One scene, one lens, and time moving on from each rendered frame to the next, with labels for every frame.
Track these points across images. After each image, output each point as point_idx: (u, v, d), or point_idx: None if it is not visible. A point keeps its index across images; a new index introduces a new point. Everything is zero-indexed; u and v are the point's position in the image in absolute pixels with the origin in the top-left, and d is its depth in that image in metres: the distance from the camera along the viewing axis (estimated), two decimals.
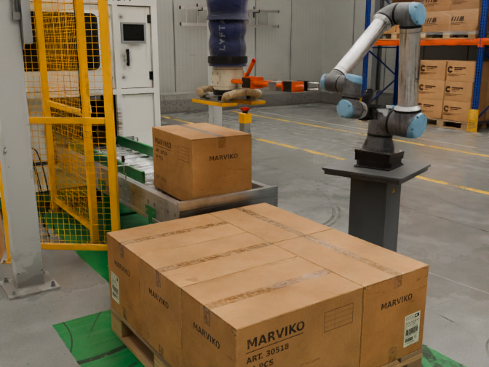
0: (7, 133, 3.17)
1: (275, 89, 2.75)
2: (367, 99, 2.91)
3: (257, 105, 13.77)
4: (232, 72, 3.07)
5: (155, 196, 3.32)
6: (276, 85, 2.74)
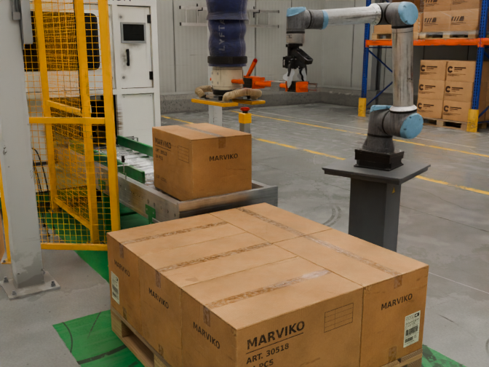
0: (7, 133, 3.17)
1: (278, 89, 2.77)
2: (300, 52, 2.63)
3: (257, 105, 13.77)
4: (233, 72, 3.08)
5: (155, 196, 3.32)
6: (279, 86, 2.76)
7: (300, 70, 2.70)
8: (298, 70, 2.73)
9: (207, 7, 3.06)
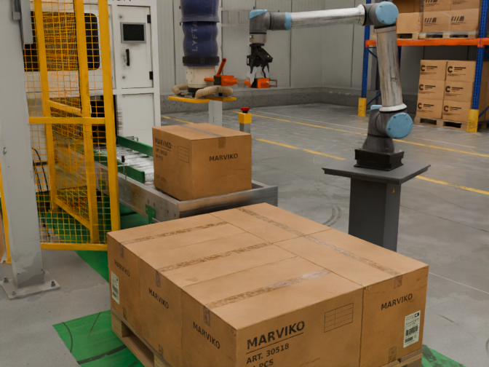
0: (7, 133, 3.17)
1: (243, 86, 3.00)
2: (260, 52, 2.86)
3: (257, 105, 13.77)
4: (205, 71, 3.31)
5: (155, 196, 3.32)
6: (244, 82, 2.99)
7: (263, 68, 2.93)
8: (261, 68, 2.96)
9: None
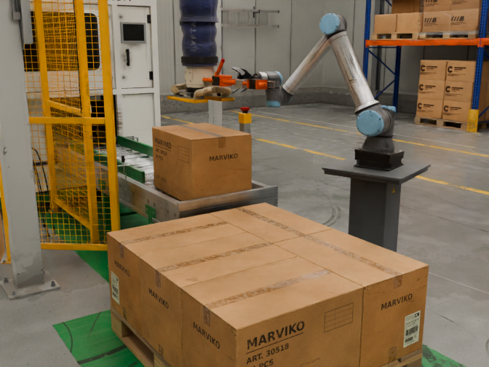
0: (7, 133, 3.17)
1: (241, 87, 3.02)
2: None
3: (257, 105, 13.77)
4: (204, 71, 3.33)
5: (155, 196, 3.32)
6: (242, 84, 3.00)
7: None
8: None
9: (180, 10, 3.31)
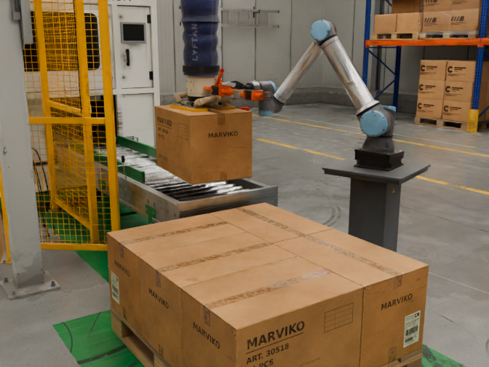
0: (7, 133, 3.17)
1: (239, 97, 3.02)
2: None
3: (257, 105, 13.77)
4: (204, 81, 3.34)
5: (155, 196, 3.32)
6: (239, 94, 3.01)
7: None
8: None
9: None
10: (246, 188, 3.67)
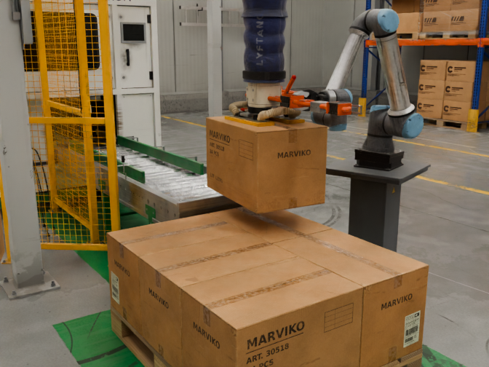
0: (7, 133, 3.17)
1: (318, 111, 2.49)
2: None
3: None
4: (269, 89, 2.82)
5: (155, 196, 3.32)
6: (319, 107, 2.48)
7: None
8: None
9: (242, 4, 2.79)
10: None
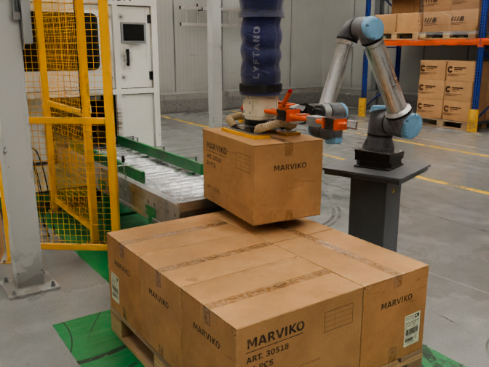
0: (7, 133, 3.17)
1: (313, 125, 2.53)
2: None
3: None
4: (265, 102, 2.85)
5: (155, 196, 3.32)
6: (316, 121, 2.52)
7: None
8: None
9: (239, 4, 2.80)
10: None
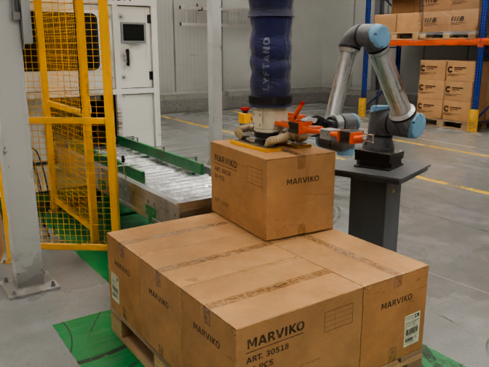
0: (7, 133, 3.17)
1: (328, 138, 2.48)
2: None
3: None
4: (276, 113, 2.80)
5: (155, 196, 3.32)
6: (330, 135, 2.47)
7: None
8: None
9: (249, 3, 2.74)
10: None
